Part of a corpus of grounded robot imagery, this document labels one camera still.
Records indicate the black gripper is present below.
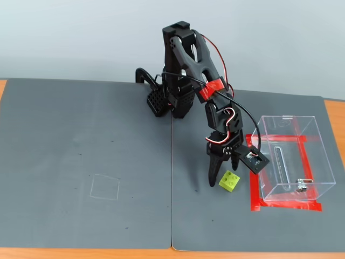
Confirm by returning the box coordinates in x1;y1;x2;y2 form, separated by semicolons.
205;130;249;188

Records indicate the green lego block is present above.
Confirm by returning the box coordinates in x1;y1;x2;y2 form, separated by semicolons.
218;170;242;193

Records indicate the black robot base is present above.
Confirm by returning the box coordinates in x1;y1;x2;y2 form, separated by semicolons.
146;80;196;120

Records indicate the red tape on arm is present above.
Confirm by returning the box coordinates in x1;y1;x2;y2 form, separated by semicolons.
199;78;227;104

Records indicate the metal box latch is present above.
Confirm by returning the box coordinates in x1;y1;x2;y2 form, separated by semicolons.
295;178;314;193

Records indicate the transparent acrylic box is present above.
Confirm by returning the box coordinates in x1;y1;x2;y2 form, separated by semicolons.
251;115;336;202

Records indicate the red tape floor marking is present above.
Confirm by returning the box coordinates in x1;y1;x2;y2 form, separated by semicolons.
244;118;323;213

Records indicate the plain grey mat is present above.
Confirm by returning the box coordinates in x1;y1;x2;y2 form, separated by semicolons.
171;85;345;253

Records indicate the black table clamp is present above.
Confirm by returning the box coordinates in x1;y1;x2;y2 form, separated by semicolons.
135;67;162;91

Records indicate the grey mat with chalk square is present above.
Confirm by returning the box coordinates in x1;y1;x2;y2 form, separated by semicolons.
0;78;174;250

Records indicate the white red wrist servo wire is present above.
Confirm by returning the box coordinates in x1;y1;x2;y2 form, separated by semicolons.
205;107;236;144

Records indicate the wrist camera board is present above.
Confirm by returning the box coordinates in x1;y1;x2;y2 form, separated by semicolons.
238;145;271;174

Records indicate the red black arm servo wire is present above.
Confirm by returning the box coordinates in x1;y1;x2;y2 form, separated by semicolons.
200;34;237;98

